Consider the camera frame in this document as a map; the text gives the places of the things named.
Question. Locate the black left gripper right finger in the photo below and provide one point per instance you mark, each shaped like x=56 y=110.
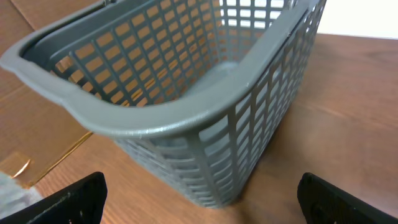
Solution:
x=323 y=202

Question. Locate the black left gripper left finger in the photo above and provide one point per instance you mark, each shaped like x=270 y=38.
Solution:
x=81 y=203

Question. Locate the brown cardboard sheet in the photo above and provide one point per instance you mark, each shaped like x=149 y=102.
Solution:
x=36 y=135

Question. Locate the grey plastic basket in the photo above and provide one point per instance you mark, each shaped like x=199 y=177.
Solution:
x=191 y=90

